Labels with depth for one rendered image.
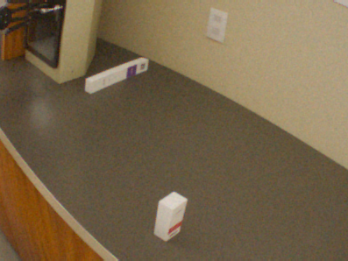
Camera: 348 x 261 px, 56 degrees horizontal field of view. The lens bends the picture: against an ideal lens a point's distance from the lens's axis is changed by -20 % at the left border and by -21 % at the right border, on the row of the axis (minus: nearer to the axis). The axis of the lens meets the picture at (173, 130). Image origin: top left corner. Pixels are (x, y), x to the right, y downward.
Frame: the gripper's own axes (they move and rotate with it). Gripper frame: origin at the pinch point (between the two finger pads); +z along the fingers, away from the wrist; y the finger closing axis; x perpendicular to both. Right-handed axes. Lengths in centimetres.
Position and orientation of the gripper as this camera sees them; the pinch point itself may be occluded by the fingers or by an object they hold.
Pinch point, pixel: (39, 9)
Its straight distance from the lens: 121.3
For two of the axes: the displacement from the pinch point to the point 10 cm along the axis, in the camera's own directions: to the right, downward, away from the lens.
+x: -7.3, -4.2, 5.5
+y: 1.2, -8.6, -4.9
